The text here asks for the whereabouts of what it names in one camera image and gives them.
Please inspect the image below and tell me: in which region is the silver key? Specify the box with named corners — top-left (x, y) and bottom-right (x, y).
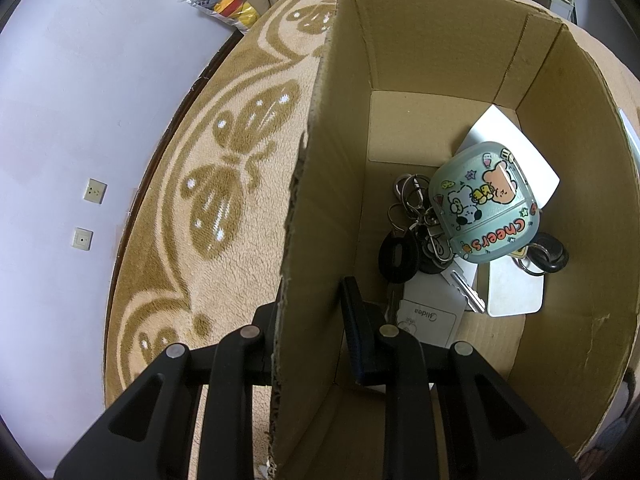
top-left (447, 267), bottom-right (486, 315)

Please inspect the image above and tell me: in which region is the black round key fob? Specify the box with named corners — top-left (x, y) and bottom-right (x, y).
top-left (525, 235), bottom-right (569, 276)

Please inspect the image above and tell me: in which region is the silver key ring bunch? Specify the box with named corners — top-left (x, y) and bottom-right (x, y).
top-left (387, 172), bottom-right (453, 276)

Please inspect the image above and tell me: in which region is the black oval key fob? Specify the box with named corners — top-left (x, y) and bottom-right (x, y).
top-left (378, 232), bottom-right (420, 285)

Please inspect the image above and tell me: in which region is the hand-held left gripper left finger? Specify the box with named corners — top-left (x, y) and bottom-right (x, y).
top-left (52, 302), bottom-right (281, 480)

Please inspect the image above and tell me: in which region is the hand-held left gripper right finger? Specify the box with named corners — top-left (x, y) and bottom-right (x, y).
top-left (340, 276), bottom-right (583, 480)

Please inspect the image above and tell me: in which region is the cardboard box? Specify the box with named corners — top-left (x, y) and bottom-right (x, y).
top-left (267, 0), bottom-right (640, 480)

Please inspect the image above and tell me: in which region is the mint cartoon earbud case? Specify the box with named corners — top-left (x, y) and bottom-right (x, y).
top-left (427, 141), bottom-right (541, 265)

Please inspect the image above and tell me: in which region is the white square card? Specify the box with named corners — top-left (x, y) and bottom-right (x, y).
top-left (487, 255), bottom-right (545, 317)

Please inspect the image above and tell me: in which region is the beige butterfly print blanket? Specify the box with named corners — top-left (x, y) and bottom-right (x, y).
top-left (104, 0), bottom-right (351, 480)

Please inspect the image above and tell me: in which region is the white power adapter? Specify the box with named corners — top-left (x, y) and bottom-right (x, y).
top-left (455, 105), bottom-right (561, 207)

